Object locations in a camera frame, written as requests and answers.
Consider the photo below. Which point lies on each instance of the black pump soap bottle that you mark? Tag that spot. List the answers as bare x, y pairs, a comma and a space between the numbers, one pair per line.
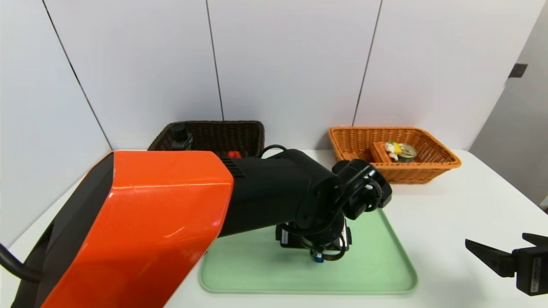
182, 137

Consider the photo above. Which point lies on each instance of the white blue marker pen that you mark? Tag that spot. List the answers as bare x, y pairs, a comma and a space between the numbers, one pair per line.
317, 256

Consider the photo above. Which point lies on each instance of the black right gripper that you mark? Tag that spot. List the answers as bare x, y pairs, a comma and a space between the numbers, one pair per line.
531, 269

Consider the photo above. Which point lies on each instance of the red rubber duck toy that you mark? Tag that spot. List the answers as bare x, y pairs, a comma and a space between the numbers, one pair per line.
234, 154

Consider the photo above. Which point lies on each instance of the dark wall plate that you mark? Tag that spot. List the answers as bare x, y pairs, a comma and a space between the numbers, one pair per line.
518, 71

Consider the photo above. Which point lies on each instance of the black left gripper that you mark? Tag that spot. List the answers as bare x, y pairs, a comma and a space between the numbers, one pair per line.
287, 238

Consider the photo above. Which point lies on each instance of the light green plastic tray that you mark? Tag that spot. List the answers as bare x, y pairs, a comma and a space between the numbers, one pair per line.
376, 265

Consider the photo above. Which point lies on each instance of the orange cake slice toy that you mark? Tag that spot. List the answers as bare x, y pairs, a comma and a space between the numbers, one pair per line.
379, 153

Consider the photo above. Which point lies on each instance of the dark brown wicker basket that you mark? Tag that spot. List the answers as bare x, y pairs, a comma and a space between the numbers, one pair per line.
222, 134

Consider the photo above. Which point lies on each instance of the small food tin can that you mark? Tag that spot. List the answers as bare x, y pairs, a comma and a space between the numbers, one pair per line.
409, 153

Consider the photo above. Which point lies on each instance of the orange wicker basket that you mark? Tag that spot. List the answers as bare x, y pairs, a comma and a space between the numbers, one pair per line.
411, 173

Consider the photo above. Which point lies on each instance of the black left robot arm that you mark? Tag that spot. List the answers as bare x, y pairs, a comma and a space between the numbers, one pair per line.
150, 222

